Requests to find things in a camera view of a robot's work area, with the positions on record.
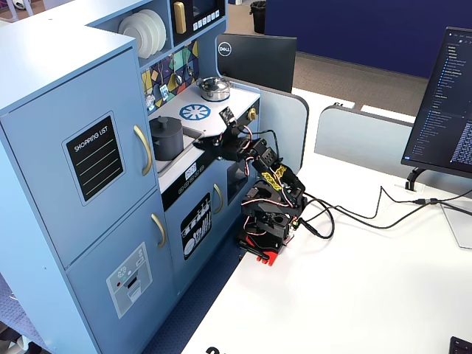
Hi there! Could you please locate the steel pot with lid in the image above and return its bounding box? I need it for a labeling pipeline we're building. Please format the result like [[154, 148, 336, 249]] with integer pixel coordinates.
[[195, 76, 232, 103]]

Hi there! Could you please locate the black trash bin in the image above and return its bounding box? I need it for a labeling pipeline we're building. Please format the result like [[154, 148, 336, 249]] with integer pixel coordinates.
[[249, 0, 267, 35]]

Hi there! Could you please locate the blue toy kitchen unit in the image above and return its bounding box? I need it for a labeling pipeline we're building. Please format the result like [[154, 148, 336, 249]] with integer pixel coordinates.
[[0, 0, 262, 354]]

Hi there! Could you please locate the gold microwave handle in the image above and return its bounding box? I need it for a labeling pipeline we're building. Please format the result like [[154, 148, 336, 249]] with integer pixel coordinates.
[[173, 1, 187, 35]]

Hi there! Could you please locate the black Dell monitor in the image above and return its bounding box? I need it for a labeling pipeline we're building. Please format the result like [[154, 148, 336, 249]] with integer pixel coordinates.
[[216, 32, 298, 94]]

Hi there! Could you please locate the long black cable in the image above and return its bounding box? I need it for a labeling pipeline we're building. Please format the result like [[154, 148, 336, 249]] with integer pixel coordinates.
[[305, 197, 472, 230]]

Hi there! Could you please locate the gray monitor stand base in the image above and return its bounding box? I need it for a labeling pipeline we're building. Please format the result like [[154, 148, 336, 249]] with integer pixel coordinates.
[[440, 204, 472, 251]]

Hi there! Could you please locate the thin black looped cable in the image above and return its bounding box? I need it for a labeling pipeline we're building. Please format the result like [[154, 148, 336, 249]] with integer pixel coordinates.
[[300, 185, 385, 240]]

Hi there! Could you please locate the blue freezer door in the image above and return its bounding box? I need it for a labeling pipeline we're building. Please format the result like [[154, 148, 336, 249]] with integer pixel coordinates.
[[65, 190, 178, 352]]

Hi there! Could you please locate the blue fridge door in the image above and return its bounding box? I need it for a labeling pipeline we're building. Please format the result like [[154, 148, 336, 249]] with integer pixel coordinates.
[[0, 47, 160, 269]]

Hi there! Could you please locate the gold fridge door handle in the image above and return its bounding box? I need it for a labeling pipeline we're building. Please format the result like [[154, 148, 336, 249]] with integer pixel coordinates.
[[133, 124, 153, 178]]

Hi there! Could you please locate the gray pot lid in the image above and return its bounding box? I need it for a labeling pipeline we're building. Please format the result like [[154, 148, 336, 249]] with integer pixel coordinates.
[[149, 116, 184, 139]]

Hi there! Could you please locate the gray pot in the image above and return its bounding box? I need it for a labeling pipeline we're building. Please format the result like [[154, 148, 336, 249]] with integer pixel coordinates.
[[150, 127, 185, 162]]

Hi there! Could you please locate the gold dishwasher door handle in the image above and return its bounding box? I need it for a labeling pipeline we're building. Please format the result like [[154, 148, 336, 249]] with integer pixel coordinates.
[[212, 183, 225, 215]]

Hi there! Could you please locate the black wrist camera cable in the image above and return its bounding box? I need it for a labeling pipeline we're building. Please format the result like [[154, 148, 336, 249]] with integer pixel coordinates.
[[254, 128, 283, 167]]

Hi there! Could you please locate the red robot base clamp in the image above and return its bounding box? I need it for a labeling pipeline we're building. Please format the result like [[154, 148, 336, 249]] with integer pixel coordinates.
[[237, 232, 296, 268]]

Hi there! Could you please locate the dark blue office partition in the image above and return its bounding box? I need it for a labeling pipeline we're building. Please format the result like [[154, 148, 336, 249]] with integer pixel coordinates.
[[264, 0, 472, 79]]

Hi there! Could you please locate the gray desk divider panel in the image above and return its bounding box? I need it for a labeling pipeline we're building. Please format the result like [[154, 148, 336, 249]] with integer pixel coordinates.
[[313, 104, 472, 195], [257, 81, 310, 175]]

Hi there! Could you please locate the gray ice dispenser panel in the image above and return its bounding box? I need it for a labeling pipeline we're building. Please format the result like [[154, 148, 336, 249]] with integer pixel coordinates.
[[105, 242, 153, 320]]

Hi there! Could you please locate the steel skimmer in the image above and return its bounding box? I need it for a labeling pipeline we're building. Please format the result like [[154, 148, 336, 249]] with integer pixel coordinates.
[[145, 62, 156, 110]]

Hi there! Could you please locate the steel ladle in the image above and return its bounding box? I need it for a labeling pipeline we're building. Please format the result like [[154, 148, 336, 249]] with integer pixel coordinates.
[[173, 55, 184, 86]]

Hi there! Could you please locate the small black wrist camera module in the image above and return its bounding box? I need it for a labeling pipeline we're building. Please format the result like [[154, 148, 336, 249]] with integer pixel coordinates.
[[218, 106, 237, 125]]

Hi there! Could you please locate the steel slotted spatula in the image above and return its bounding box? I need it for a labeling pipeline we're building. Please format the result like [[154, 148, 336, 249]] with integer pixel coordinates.
[[159, 60, 170, 102]]

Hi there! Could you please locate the black shopping list board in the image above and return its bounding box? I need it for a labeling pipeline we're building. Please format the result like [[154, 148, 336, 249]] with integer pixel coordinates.
[[61, 111, 126, 207]]

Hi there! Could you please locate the gold freezer door handle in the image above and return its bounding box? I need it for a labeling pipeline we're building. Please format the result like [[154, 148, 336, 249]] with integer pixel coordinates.
[[150, 212, 167, 249]]

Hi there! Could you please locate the black flat device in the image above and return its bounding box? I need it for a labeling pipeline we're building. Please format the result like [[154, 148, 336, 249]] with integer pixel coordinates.
[[449, 336, 472, 354]]

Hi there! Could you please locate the black monitor with code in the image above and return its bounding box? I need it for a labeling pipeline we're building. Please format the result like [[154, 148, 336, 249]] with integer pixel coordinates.
[[400, 26, 472, 180]]

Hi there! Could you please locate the black toy microwave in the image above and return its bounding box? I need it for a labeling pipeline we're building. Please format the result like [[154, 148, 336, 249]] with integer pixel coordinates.
[[170, 0, 227, 47]]

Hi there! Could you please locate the gray sink basin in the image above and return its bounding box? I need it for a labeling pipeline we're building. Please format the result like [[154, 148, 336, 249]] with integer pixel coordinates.
[[155, 126, 204, 175]]

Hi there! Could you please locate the black cable with adapter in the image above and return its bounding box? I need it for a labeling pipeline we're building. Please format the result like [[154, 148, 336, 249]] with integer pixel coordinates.
[[379, 186, 472, 218]]

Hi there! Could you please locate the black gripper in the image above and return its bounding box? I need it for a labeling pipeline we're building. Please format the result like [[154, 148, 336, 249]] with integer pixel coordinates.
[[194, 128, 260, 162]]

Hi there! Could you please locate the blue dishwasher door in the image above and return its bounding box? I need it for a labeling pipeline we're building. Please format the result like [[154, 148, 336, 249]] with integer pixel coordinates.
[[163, 162, 229, 293]]

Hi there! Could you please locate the white toy plate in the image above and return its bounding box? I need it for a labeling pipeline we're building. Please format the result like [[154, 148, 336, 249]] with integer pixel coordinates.
[[131, 10, 162, 57], [139, 8, 168, 53], [117, 13, 150, 60]]

